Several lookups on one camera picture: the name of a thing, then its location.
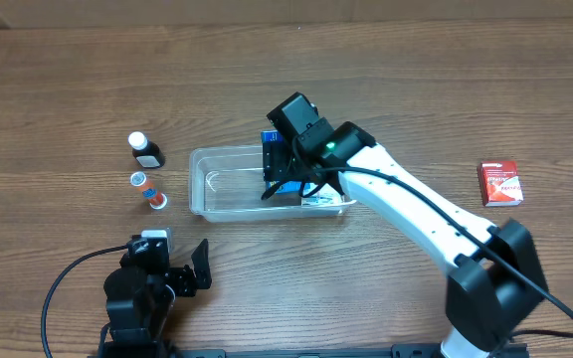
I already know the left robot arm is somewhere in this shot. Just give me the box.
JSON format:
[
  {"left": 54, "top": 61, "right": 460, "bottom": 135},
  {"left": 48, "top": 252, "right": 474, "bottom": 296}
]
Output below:
[{"left": 96, "top": 235, "right": 212, "bottom": 358}]

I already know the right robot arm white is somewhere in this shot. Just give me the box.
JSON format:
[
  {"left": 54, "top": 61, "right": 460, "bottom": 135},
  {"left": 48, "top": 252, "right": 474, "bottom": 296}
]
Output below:
[{"left": 268, "top": 92, "right": 548, "bottom": 357}]

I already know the dark bottle white cap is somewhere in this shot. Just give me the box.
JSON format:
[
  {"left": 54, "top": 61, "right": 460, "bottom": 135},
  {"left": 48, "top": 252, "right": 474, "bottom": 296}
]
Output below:
[{"left": 128, "top": 131, "right": 165, "bottom": 169}]

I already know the white bandage box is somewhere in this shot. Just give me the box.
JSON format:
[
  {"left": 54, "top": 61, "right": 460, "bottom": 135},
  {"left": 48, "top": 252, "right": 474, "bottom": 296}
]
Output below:
[{"left": 301, "top": 184, "right": 344, "bottom": 206}]

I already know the clear plastic container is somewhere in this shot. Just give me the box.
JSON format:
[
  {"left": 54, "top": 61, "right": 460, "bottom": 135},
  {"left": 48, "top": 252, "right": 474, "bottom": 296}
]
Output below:
[{"left": 189, "top": 144, "right": 354, "bottom": 223}]

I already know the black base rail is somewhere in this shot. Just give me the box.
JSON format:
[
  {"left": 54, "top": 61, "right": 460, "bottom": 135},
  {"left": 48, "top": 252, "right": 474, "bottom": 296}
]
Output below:
[{"left": 87, "top": 341, "right": 531, "bottom": 358}]

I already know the red Panadol box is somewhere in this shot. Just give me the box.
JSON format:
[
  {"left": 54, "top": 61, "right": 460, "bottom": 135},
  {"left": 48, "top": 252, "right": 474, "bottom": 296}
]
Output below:
[{"left": 477, "top": 161, "right": 524, "bottom": 207}]

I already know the orange tube white cap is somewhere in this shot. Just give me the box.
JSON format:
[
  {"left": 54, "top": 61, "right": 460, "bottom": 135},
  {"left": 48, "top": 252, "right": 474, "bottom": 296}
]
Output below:
[{"left": 129, "top": 171, "right": 168, "bottom": 210}]

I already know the blue VapoDrops box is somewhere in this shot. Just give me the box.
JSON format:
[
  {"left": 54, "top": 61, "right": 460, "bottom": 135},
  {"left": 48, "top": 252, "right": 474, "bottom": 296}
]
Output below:
[{"left": 260, "top": 130, "right": 301, "bottom": 201}]

